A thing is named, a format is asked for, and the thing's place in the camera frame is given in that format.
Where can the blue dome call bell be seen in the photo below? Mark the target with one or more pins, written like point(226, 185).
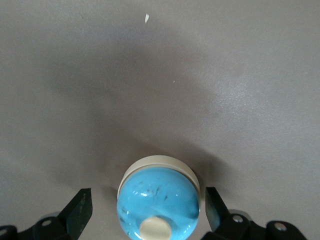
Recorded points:
point(157, 195)

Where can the brown table mat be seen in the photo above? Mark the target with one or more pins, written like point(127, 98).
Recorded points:
point(75, 75)

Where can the small white scrap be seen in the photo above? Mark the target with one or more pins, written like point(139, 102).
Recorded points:
point(146, 18)

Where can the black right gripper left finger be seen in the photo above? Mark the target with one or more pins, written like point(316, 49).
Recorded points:
point(75, 212)

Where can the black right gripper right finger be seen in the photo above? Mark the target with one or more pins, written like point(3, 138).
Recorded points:
point(217, 215)

